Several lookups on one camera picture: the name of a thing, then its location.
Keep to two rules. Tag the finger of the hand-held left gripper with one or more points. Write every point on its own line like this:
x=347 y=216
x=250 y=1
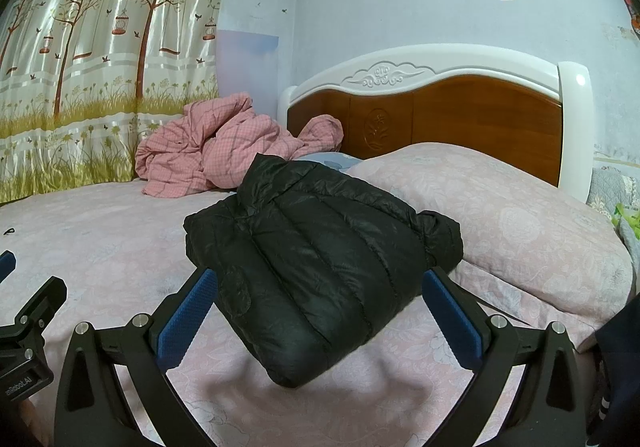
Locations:
x=47 y=297
x=6 y=267

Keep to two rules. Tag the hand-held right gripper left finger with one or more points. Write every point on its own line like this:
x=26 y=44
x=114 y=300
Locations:
x=185 y=317

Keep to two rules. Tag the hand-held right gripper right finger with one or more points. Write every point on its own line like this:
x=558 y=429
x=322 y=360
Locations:
x=452 y=317

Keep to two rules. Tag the black puffer jacket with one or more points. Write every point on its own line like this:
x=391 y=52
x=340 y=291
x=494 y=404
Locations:
x=310 y=252

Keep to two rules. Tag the pink floral pillow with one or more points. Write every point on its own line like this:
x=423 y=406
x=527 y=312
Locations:
x=500 y=217

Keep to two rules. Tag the pink checked quilt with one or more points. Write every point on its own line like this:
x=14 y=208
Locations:
x=210 y=147

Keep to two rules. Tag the person's dark striped clothing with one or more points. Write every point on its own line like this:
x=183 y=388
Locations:
x=620 y=367

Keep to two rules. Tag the white and wooden headboard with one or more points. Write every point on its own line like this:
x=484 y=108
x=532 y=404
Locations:
x=475 y=122

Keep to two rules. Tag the light blue cloth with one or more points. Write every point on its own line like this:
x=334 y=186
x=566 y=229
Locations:
x=335 y=159

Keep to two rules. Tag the grey quilted cloth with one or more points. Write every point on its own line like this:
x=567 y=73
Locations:
x=607 y=187

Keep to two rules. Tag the green plastic bag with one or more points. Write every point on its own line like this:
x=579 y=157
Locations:
x=629 y=217

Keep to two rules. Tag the tree print curtain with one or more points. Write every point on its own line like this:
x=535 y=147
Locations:
x=100 y=77

